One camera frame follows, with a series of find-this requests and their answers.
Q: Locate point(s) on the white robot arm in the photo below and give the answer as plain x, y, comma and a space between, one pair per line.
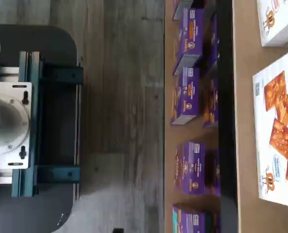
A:
3, 126

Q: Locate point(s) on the purple snack box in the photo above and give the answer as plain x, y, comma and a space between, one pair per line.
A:
192, 170
186, 97
214, 223
213, 170
192, 222
210, 109
182, 9
192, 36
213, 48

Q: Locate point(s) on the brown shelf board with crackers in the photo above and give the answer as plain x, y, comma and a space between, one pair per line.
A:
243, 121

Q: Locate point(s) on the blue pretzel crackers box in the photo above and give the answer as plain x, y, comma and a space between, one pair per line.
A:
279, 109

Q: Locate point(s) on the small black block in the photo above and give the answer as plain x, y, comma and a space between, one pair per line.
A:
117, 230

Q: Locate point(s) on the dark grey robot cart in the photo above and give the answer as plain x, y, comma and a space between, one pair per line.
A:
56, 36

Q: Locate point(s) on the silver aluminium extrusion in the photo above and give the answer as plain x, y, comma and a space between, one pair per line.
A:
9, 74
1, 178

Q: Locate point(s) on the teal metal mounting frame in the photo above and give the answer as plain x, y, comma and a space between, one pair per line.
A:
59, 75

